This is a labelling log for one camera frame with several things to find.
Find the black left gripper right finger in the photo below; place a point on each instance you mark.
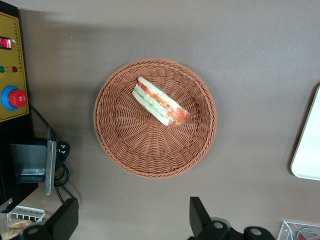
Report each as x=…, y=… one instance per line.
x=200, y=220

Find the cream plastic tray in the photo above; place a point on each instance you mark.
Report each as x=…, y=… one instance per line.
x=310, y=150

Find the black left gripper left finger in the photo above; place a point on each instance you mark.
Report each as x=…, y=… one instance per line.
x=62, y=220

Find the triangle sandwich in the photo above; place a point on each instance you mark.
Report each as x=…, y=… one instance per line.
x=155, y=100

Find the round brown wicker basket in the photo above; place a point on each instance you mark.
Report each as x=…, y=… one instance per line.
x=150, y=155

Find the clear bag of fried snacks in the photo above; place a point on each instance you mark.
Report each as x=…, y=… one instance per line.
x=10, y=236
x=18, y=224

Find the black machine with yellow panel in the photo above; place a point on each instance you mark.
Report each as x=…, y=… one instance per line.
x=12, y=112

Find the red cola bottle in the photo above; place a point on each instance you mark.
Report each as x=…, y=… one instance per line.
x=307, y=235

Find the clear acrylic bottle rack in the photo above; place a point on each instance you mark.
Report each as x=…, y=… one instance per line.
x=287, y=232

